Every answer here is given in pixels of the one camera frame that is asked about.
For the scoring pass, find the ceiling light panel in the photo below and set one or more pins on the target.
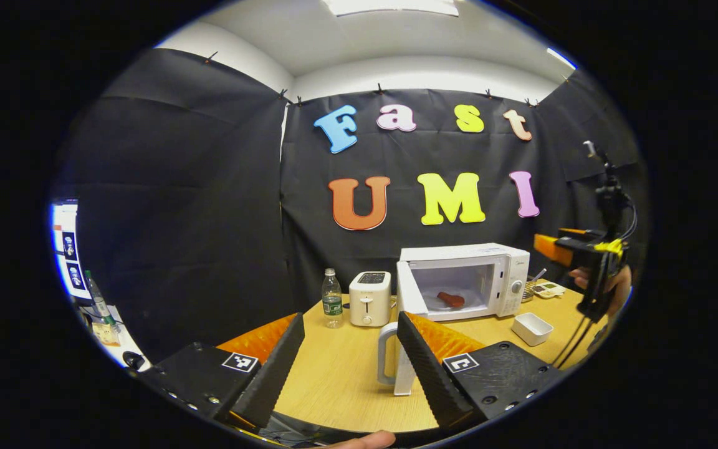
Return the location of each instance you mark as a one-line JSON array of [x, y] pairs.
[[561, 58], [390, 6]]

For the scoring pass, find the white divided plate with beans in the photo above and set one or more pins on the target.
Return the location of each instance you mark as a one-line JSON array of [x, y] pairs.
[[550, 290]]

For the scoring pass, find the brown meat piece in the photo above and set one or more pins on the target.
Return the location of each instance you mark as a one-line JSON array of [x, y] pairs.
[[451, 300]]

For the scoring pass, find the white rectangular dish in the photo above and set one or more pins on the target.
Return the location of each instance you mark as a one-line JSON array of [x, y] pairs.
[[532, 327]]

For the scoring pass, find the white utensil with purple band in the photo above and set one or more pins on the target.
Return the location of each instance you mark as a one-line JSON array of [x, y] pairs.
[[538, 275]]

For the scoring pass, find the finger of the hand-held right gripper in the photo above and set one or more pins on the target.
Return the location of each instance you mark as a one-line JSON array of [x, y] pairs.
[[552, 248], [574, 232]]

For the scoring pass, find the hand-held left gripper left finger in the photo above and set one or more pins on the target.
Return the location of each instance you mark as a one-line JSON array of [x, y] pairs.
[[272, 374]]

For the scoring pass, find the white microwave oven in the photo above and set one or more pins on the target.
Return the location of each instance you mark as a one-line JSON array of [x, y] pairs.
[[508, 268]]

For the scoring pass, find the white printed poster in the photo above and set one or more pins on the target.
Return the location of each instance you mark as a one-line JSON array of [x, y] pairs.
[[66, 249]]

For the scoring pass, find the black backdrop cloth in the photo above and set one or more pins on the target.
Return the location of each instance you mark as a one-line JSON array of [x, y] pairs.
[[209, 218]]

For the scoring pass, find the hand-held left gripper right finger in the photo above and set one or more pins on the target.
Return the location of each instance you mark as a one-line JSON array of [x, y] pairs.
[[430, 374]]

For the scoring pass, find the white toaster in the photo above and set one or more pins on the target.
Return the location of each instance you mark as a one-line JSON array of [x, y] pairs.
[[369, 302]]

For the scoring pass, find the black computer mouse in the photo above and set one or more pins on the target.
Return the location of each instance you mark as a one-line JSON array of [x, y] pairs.
[[134, 360]]

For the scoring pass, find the green glass bottle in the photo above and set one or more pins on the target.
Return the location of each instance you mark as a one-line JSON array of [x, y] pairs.
[[98, 302]]

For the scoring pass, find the clear plastic water bottle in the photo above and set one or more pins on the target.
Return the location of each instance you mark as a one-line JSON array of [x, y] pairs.
[[333, 305]]

